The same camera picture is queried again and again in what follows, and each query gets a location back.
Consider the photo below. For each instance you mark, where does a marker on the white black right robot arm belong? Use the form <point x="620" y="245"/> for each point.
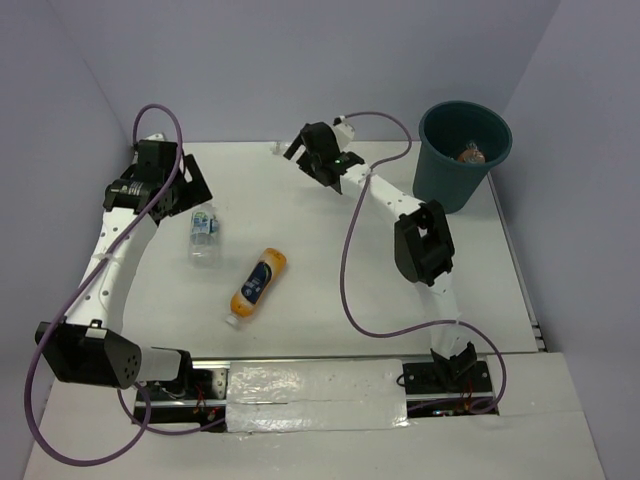
<point x="422" y="243"/>

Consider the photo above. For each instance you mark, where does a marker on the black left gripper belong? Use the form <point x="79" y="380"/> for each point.
<point x="196" y="192"/>

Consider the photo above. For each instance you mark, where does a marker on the white foil covered panel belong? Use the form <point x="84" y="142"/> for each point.
<point x="341" y="395"/>

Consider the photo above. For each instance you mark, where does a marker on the orange label tea bottle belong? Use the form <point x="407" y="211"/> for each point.
<point x="471" y="154"/>

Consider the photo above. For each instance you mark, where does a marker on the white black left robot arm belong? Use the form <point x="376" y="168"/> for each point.
<point x="88" y="347"/>

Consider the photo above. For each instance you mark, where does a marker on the orange bottle blue label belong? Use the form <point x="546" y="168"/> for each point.
<point x="245" y="300"/>

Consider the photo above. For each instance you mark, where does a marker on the aluminium table edge rail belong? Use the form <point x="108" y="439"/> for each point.
<point x="535" y="325"/>

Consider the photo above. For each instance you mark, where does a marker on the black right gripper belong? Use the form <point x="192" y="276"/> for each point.
<point x="303" y="162"/>

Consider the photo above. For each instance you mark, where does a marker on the clear bottle at back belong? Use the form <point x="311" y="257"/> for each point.
<point x="278" y="148"/>

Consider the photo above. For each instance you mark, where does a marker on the dark green ribbed bin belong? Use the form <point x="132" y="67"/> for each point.
<point x="460" y="142"/>

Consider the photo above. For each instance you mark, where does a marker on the clear bottle blue label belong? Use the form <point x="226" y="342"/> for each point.
<point x="204" y="236"/>

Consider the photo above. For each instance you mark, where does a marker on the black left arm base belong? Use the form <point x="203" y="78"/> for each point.
<point x="200" y="403"/>

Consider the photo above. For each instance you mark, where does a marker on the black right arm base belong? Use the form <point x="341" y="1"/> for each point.
<point x="419" y="378"/>

